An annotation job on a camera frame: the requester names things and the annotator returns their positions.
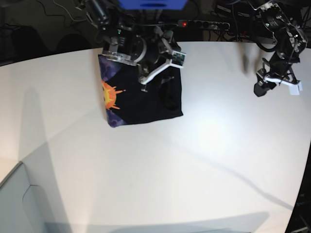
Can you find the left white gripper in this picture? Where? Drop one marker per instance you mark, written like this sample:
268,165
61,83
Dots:
273,73

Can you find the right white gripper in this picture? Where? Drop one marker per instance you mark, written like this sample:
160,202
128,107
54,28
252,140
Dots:
149,51

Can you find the black T-shirt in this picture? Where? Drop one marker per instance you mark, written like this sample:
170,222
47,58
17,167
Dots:
127,104

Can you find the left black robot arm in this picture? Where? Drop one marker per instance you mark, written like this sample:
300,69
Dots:
290,42

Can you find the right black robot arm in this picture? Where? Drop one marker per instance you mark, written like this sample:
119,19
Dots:
105,19

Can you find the blue plastic box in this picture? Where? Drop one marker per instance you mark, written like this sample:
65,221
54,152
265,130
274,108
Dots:
153,4

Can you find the black power strip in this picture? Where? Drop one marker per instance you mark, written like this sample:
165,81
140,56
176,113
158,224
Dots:
206,25

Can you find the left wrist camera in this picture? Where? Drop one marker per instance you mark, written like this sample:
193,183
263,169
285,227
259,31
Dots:
295,89

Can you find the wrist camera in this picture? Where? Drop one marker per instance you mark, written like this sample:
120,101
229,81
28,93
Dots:
295,89
178,59

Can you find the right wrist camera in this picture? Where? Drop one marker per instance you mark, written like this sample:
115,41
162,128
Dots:
178,59

